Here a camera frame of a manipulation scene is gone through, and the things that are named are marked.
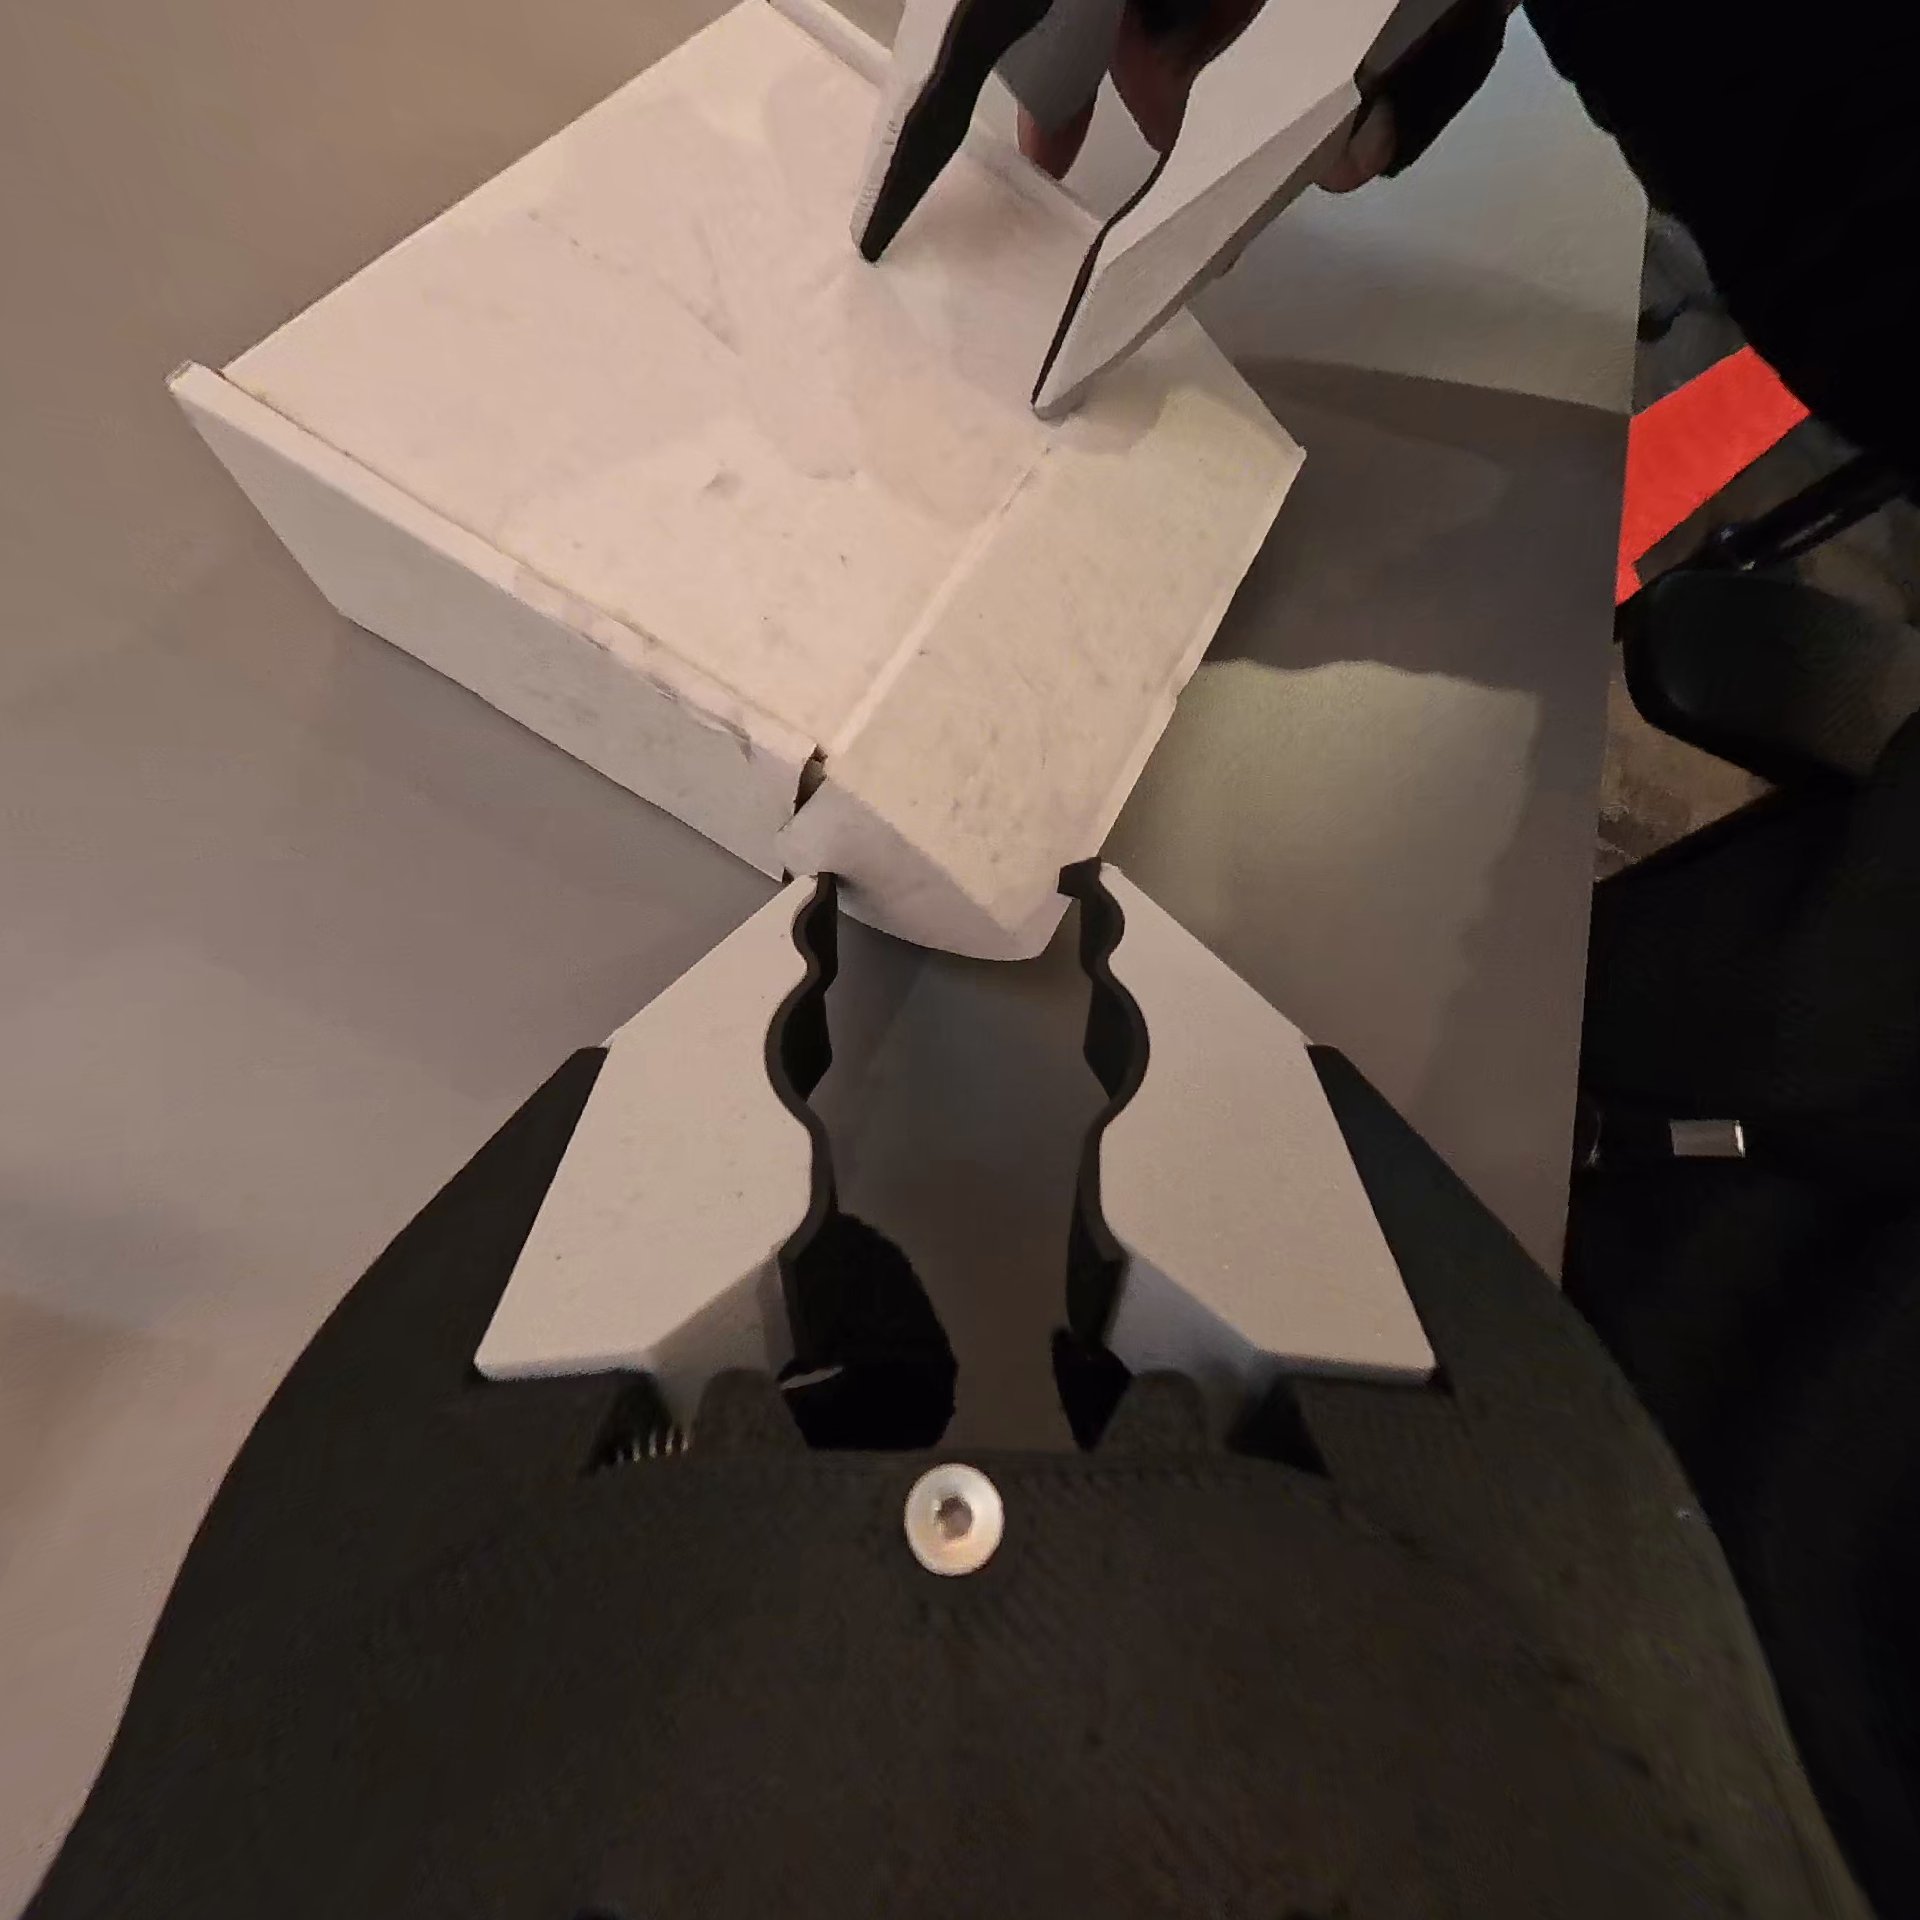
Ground white cardboard box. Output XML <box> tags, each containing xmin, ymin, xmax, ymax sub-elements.
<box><xmin>167</xmin><ymin>0</ymin><xmax>1308</xmax><ymax>962</ymax></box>

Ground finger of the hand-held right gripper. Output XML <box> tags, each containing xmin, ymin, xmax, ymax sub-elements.
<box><xmin>1031</xmin><ymin>0</ymin><xmax>1503</xmax><ymax>423</ymax></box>
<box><xmin>853</xmin><ymin>0</ymin><xmax>1048</xmax><ymax>268</ymax></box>

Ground person's right forearm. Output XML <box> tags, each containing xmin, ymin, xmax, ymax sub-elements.
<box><xmin>1523</xmin><ymin>0</ymin><xmax>1920</xmax><ymax>470</ymax></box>

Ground orange office chair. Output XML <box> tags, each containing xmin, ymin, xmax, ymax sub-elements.
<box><xmin>1612</xmin><ymin>342</ymin><xmax>1920</xmax><ymax>600</ymax></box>

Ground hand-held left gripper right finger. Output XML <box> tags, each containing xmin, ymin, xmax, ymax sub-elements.
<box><xmin>1056</xmin><ymin>860</ymin><xmax>1442</xmax><ymax>1392</ymax></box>

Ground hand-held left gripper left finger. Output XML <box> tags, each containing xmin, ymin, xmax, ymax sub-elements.
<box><xmin>473</xmin><ymin>874</ymin><xmax>842</xmax><ymax>1422</ymax></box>

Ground person's right hand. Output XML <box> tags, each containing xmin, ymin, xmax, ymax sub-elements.
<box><xmin>996</xmin><ymin>0</ymin><xmax>1508</xmax><ymax>197</ymax></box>

